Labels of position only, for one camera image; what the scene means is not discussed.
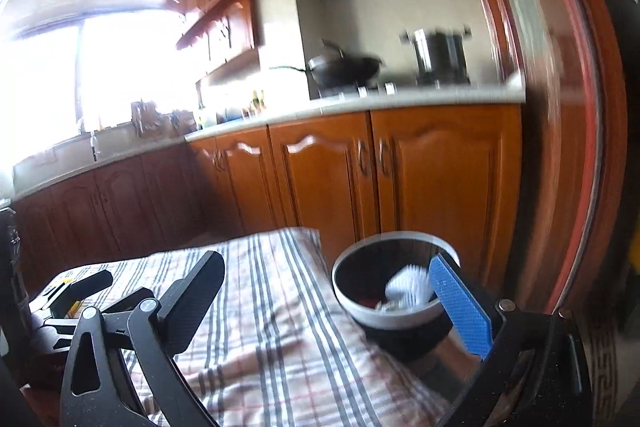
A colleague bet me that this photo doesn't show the light stone countertop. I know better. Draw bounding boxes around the light stone countertop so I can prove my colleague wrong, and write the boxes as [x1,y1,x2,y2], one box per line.
[12,84,527,198]

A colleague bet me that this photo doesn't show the plaid tablecloth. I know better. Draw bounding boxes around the plaid tablecloth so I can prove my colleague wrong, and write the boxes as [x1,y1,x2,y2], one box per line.
[30,227,455,427]

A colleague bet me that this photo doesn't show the wooden base cabinets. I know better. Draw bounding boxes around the wooden base cabinets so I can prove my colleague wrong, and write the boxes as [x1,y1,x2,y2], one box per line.
[10,102,527,304]

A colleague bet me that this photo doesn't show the wooden door frame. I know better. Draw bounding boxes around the wooden door frame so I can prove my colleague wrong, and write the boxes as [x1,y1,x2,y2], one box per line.
[449,0,632,325]

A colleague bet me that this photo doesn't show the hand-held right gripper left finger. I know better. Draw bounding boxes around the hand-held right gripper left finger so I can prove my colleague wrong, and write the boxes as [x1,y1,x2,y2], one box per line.
[60,251,227,427]

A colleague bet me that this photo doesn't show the black bin with white rim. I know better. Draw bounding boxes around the black bin with white rim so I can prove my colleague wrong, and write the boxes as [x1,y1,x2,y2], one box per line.
[332,232,464,362]

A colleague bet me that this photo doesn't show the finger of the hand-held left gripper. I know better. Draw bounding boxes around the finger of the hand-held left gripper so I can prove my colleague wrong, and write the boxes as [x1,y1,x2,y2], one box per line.
[65,270,114,309]
[92,288,157,317]

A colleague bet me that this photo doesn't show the black wok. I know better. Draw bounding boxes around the black wok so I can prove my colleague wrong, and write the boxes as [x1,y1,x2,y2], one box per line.
[270,39,385,90]

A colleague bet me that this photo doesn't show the steel stock pot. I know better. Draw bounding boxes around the steel stock pot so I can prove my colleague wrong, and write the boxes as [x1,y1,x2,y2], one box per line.
[400,26,473,86]

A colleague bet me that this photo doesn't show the kitchen window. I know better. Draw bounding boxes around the kitchen window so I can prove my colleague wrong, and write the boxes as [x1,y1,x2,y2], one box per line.
[0,9,201,168]

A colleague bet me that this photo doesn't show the metal faucet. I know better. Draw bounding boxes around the metal faucet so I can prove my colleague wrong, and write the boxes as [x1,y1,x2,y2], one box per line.
[87,129,104,164]

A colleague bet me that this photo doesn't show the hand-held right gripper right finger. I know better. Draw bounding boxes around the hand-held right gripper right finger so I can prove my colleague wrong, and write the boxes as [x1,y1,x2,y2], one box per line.
[429,253,597,427]

